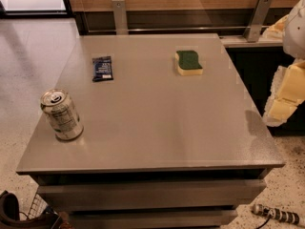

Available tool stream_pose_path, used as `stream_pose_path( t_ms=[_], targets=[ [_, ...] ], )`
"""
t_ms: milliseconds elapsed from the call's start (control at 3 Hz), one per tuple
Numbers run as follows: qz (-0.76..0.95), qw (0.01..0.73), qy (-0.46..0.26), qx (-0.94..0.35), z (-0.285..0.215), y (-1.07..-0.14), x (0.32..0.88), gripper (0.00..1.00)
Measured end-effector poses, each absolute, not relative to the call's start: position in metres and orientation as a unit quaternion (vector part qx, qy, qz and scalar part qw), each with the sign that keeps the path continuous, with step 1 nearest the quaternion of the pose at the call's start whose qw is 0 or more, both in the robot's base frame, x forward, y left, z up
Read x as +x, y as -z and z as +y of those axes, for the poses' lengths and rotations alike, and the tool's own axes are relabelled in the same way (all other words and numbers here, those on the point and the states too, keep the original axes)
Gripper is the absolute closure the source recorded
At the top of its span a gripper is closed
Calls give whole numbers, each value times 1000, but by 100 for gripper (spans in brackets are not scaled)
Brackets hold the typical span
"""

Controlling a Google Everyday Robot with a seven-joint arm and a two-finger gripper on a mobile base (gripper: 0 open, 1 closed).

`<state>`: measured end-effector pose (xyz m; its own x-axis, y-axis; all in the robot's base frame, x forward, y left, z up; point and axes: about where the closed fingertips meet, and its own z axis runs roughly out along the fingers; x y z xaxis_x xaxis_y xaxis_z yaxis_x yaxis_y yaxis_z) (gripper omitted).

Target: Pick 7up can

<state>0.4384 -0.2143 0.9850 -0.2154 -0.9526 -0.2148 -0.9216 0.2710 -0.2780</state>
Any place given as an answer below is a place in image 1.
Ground left metal wall bracket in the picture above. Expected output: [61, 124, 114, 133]
[112, 0, 129, 35]

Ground silver 7up soda can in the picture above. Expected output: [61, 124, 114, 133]
[40, 89, 84, 141]

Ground right metal wall bracket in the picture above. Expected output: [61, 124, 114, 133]
[243, 0, 273, 43]

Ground grey drawer cabinet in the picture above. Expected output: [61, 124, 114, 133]
[17, 34, 283, 229]

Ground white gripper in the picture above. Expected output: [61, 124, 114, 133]
[262, 0, 305, 127]

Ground dark blue snack packet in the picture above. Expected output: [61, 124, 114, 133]
[92, 56, 113, 82]

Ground metal wall bracket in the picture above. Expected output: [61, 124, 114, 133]
[243, 0, 273, 43]
[112, 0, 129, 35]

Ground dark brown bag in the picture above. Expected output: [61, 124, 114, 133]
[0, 191, 62, 229]

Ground green and yellow sponge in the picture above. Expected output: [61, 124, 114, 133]
[175, 51, 203, 76]

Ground wire basket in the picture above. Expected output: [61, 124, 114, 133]
[28, 194, 48, 219]

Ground black white power strip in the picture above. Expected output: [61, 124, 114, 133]
[252, 204, 305, 228]

